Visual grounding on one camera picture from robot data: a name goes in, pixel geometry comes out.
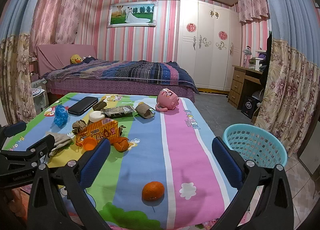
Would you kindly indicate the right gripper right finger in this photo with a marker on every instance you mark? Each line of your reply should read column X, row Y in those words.
column 274, row 209

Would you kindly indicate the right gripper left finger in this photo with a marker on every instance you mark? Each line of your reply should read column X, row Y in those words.
column 46, row 209

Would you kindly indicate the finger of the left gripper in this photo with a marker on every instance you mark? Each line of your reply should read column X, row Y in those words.
column 9, row 131
column 32, row 154

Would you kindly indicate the orange snack wrapper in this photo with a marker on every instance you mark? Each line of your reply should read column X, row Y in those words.
column 105, row 128

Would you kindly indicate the small cardboard tube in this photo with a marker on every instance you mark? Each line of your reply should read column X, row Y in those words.
column 99, row 106

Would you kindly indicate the white bedside stool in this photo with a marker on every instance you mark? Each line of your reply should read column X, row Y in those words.
column 40, row 97

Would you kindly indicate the blue crumpled plastic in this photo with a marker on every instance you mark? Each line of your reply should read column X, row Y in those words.
column 61, row 116

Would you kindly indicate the cyan plastic laundry basket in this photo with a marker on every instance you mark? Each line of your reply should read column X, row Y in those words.
column 256, row 144

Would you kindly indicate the brown crumpled wrapper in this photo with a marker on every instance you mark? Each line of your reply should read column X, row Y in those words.
column 78, row 126

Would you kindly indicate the black zip pouch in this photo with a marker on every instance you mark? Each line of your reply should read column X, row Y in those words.
column 82, row 105

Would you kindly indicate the orange peel piece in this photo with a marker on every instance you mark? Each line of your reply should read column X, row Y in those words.
column 121, row 144

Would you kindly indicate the pink bed headboard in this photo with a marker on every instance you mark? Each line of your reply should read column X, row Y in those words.
column 57, row 56

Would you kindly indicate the whole orange tangerine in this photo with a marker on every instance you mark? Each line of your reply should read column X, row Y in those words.
column 153, row 191

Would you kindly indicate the bed with plaid quilt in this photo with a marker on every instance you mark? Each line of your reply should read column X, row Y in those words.
column 121, row 77

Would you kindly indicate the yellow duck plush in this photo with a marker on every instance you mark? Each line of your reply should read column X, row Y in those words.
column 76, row 59

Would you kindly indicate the grey printed snack bag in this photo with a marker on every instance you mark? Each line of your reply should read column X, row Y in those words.
column 118, row 111

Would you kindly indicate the cartoon bird tablecloth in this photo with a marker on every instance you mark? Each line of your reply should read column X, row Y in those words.
column 174, row 148

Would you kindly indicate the floral curtain right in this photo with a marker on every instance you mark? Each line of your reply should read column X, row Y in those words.
column 292, row 87

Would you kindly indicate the floral curtain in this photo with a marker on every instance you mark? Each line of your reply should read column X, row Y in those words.
column 16, row 96
column 292, row 87

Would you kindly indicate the black box under desk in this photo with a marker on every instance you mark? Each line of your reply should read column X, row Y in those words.
column 249, row 106

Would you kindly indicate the pink window curtain left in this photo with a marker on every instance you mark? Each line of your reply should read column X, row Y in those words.
column 54, row 22

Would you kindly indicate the brown cardboard tube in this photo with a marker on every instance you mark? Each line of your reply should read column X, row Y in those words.
column 145, row 111

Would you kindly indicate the wooden desk with drawers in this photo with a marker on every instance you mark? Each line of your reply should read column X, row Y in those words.
column 245, row 82

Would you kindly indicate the floral curtain left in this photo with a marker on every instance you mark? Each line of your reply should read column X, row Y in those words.
column 16, row 96

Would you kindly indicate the items on desk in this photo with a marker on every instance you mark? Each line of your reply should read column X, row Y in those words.
column 254, row 61

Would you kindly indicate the pink cartoon mug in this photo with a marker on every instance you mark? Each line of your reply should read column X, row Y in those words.
column 166, row 100

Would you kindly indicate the silver desk lamp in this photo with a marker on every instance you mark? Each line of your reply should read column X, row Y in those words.
column 247, row 53

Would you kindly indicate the framed wedding photo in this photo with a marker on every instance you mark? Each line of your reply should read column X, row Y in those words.
column 132, row 14

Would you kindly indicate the white wardrobe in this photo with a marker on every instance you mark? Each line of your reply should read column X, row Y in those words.
column 209, row 43

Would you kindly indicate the pink window valance right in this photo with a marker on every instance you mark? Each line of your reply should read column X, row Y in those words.
column 250, row 10

